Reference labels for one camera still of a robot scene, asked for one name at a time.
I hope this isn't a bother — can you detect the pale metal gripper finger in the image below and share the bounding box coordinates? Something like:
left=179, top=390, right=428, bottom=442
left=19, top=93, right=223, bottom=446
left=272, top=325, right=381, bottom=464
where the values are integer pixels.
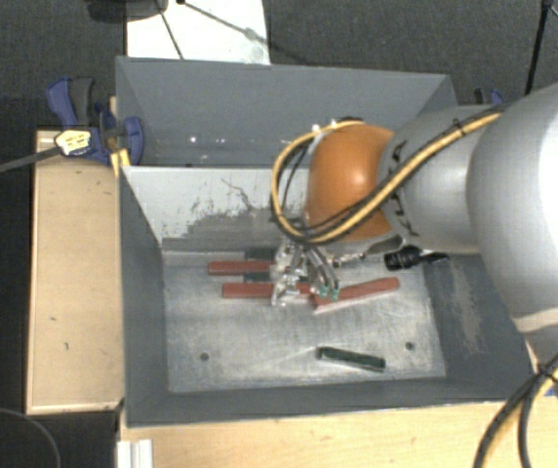
left=269, top=257, right=292, bottom=285
left=270, top=282, right=310, bottom=309

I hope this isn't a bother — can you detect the red-brown flat block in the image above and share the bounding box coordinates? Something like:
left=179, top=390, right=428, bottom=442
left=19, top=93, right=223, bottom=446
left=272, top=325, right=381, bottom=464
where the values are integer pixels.
left=207, top=259, right=276, bottom=277
left=309, top=276, right=402, bottom=310
left=221, top=281, right=312, bottom=300

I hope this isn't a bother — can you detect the grey metal bin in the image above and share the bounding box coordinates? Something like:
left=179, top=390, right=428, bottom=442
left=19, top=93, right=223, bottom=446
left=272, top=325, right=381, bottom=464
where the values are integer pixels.
left=114, top=56, right=537, bottom=428

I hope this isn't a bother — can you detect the pale wood flat board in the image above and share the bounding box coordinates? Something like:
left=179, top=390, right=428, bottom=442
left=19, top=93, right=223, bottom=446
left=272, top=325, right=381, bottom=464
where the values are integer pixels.
left=24, top=129, right=127, bottom=416

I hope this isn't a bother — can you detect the black cylinder on white bracket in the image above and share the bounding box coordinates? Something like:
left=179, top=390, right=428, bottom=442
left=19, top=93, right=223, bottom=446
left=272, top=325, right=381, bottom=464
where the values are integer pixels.
left=362, top=239, right=451, bottom=272

